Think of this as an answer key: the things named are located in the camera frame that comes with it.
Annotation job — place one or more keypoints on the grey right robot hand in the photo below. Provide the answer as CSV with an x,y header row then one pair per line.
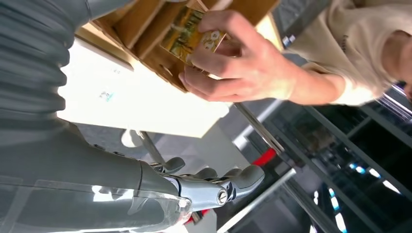
x,y
80,180

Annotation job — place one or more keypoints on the grey card reader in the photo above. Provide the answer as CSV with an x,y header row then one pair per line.
x,y
106,93

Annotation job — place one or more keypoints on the person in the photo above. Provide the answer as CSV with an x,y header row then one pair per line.
x,y
354,38

